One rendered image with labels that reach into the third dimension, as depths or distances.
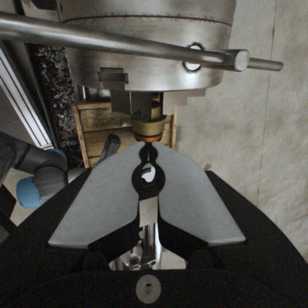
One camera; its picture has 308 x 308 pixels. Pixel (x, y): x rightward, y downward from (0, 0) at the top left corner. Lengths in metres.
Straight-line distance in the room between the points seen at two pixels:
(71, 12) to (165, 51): 0.19
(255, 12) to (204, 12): 1.84
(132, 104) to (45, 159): 0.33
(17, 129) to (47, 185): 0.96
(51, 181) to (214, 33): 0.44
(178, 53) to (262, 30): 2.05
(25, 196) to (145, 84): 0.36
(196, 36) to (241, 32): 1.76
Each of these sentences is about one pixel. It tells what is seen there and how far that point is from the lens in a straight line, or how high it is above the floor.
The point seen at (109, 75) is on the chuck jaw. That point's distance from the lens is 0.30.
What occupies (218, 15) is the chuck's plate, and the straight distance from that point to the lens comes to 0.33.
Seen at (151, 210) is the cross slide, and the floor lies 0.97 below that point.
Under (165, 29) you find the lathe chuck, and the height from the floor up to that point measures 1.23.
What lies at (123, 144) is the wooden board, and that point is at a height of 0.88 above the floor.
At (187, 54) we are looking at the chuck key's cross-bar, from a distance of 0.20.
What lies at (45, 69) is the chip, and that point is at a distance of 0.92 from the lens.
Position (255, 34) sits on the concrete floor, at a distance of 2.16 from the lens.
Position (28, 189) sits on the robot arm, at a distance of 0.50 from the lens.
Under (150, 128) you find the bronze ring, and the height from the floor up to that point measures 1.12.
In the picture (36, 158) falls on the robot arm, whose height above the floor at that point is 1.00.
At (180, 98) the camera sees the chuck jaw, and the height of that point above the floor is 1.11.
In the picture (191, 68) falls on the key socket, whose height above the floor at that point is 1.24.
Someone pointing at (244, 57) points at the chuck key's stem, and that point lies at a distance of 0.23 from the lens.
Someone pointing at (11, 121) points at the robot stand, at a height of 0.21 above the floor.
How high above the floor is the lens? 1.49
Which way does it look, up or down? 54 degrees down
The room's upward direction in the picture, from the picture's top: 142 degrees clockwise
